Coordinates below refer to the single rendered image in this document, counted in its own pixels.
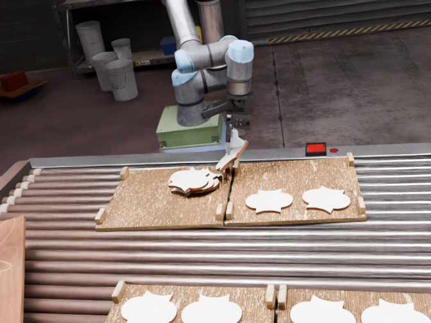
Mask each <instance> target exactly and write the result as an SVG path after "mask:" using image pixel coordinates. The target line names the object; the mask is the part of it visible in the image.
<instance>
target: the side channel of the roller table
mask: <svg viewBox="0 0 431 323"><path fill-rule="evenodd" d="M31 169H32V167H31V163H30V161H17V162H16V163H14V164H13V165H12V166H11V167H10V168H9V169H8V170H7V171H6V172H5V173H4V174H3V175H2V176H1V177H0V204H2V200H3V198H4V197H9V192H10V190H16V189H15V187H16V184H17V183H22V179H23V177H24V176H28V173H29V171H30V170H31Z"/></svg>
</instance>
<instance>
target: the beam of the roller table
mask: <svg viewBox="0 0 431 323"><path fill-rule="evenodd" d="M333 148H335V149H338V150H339V151H338V152H336V153H331V152H330V150H331V149H333ZM347 153H352V155H353V158H354V159H357V158H395V157H415V156H431V143H416V144H384V145H351V146H334V147H326V156H305V147H302V148H285V149H252V150H244V151H243V152H242V153H241V154H240V155H239V157H238V160H239V161H240V163H242V162H280V161H296V160H316V159H327V158H347ZM225 155H226V151H203V152H186V153H154V154H122V155H104V156H72V157H55V158H30V159H29V160H28V161H30V163H31V167H32V169H68V168H88V167H126V166H146V165H184V164H204V163H219V162H220V160H221V159H222V158H223V157H224V156H225Z"/></svg>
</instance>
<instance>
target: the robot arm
mask: <svg viewBox="0 0 431 323"><path fill-rule="evenodd" d="M194 1H195V2H197V3H198V10H199V18H200V22H201V30H202V35H203V43H204V45H201V42H200V39H199V36H198V32H197V30H196V27H195V24H194V21H193V18H192V15H191V12H190V9H189V6H188V3H187V0H161V2H162V4H163V5H164V6H166V8H167V12H168V15H169V19H170V22H171V26H172V29H173V32H174V36H175V39H176V43H177V46H178V49H179V51H176V52H175V53H174V56H175V60H176V65H177V69H176V70H175V71H174V72H173V73H172V81H173V87H174V93H175V96H176V101H177V104H178V107H177V114H176V120H177V123H178V124H179V125H180V126H184V127H193V126H199V125H202V124H204V123H206V122H208V121H209V120H210V119H211V117H213V116H214V115H217V114H219V113H222V112H225V111H226V112H227V114H226V152H227V154H228V155H230V149H231V148H234V147H242V146H243V145H244V141H243V140H242V139H241V138H239V137H238V136H241V135H245V134H246V130H251V121H252V119H253V101H254V95H255V92H251V91H250V88H251V73H252V65H253V57H254V54H253V44H252V43H251V42H248V41H245V40H239V39H238V38H236V37H234V36H231V35H228V36H224V28H223V18H222V13H221V2H220V0H194ZM220 90H227V93H226V95H227V96H228V98H226V99H223V100H221V101H219V102H216V103H214V104H211V105H207V104H206V102H205V100H204V96H203V95H204V94H209V93H212V92H217V91H220ZM245 123H246V125H245ZM249 125H250V127H248V126H249Z"/></svg>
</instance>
